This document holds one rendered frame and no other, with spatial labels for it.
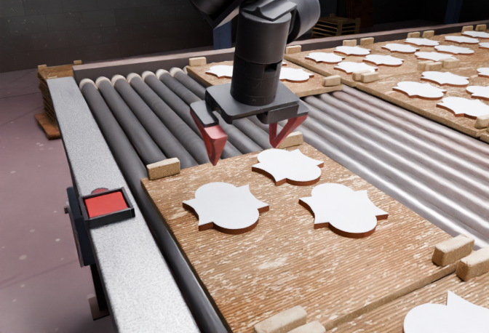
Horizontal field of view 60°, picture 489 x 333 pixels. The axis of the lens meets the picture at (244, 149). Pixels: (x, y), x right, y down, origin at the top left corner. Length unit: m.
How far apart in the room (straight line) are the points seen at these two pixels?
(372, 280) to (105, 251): 0.37
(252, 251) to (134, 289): 0.16
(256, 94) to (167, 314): 0.28
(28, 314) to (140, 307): 1.43
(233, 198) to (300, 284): 0.20
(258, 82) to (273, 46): 0.05
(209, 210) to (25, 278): 1.57
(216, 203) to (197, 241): 0.08
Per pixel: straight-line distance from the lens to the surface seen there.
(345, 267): 0.58
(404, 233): 0.66
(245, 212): 0.64
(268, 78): 0.48
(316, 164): 0.78
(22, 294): 2.07
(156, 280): 0.59
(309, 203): 0.66
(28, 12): 5.51
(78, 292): 1.98
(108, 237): 0.67
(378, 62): 1.55
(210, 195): 0.68
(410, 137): 1.02
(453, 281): 0.60
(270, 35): 0.46
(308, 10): 0.53
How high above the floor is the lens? 1.31
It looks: 26 degrees down
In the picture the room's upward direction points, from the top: straight up
